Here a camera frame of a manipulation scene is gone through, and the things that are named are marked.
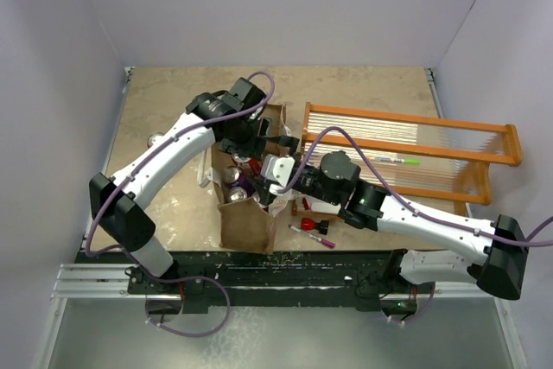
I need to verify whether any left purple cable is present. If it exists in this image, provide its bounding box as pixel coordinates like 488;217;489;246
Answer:
84;71;277;340

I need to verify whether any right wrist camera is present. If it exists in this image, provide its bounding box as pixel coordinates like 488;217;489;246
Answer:
261;155;296;195

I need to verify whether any red cola can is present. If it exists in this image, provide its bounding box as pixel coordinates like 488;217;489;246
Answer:
232;153;252;169
147;132;164;148

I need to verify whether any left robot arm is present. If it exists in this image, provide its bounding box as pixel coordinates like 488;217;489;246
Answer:
89;78;299;293

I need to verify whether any purple fanta can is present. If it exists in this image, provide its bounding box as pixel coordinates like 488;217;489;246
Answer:
226;187;249;203
247;158;263;176
222;166;245;188

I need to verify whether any red black stamp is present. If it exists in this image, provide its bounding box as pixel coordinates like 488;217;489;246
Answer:
301;218;329;235

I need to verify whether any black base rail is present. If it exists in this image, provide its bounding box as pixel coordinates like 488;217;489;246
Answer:
75;249;437;316

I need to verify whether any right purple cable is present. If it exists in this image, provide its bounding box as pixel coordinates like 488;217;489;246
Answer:
276;126;553;251

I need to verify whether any green tipped pen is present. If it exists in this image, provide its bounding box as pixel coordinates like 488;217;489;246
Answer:
371;156;420;165

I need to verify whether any pink marker pen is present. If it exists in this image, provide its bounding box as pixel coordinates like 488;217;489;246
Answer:
288;225;335;249

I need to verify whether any wooden shelf rack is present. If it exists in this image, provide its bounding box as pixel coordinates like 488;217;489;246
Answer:
302;104;523;215

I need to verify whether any purple cable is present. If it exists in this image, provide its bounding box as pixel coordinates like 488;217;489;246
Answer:
84;71;277;340
276;126;553;251

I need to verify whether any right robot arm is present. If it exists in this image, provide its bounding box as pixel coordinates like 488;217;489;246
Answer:
252;151;528;301

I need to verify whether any white eraser bar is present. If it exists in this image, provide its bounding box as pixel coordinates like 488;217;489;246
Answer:
310;202;340;216

